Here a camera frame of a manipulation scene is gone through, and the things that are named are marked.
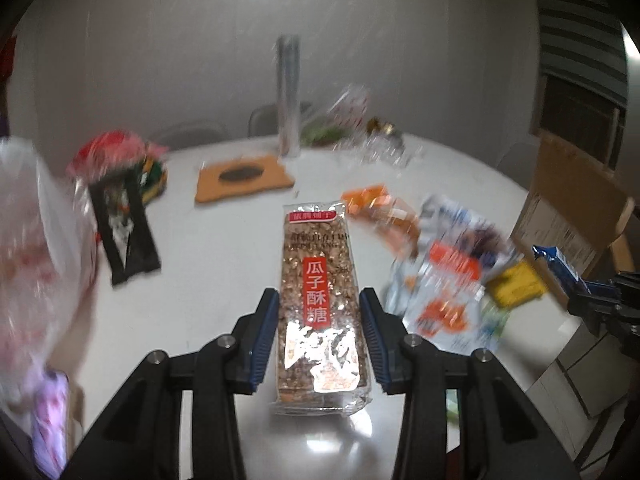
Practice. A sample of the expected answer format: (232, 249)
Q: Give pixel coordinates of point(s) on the white blue snack bag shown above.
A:
(445, 222)

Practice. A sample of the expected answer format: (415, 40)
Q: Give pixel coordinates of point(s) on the clear dotted plastic bag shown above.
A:
(340, 126)

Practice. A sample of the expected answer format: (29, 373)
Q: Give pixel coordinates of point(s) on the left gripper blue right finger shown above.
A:
(374, 329)

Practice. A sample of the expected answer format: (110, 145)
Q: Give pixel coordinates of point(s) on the orange cork coaster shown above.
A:
(242, 176)

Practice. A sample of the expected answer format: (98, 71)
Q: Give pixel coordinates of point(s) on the sunflower seed brittle pack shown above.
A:
(322, 359)

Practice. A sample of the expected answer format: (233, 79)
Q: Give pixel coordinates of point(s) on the yellow snack pack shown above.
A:
(516, 286)

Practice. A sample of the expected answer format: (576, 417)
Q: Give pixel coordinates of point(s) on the gold crumpled wrapper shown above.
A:
(382, 127)

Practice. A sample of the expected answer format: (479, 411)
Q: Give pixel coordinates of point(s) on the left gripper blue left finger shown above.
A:
(262, 332)

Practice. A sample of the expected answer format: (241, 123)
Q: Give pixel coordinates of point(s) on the brown cardboard box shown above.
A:
(574, 203)

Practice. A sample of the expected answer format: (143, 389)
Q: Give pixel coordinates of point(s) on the red green snack bag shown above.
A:
(121, 149)

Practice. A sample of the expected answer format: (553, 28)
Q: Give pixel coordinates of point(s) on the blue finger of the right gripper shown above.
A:
(602, 289)

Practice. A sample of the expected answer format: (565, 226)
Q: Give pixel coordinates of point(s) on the pink white plastic bag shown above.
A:
(48, 262)

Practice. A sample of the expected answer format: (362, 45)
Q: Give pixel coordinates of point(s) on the white red snack bag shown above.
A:
(439, 297)

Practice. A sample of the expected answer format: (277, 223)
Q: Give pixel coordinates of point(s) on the clear plastic roll tube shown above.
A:
(288, 105)

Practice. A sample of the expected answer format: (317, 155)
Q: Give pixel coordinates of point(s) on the orange clear snack pouch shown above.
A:
(388, 216)

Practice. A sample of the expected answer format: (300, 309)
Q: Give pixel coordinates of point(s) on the grey chair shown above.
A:
(263, 121)

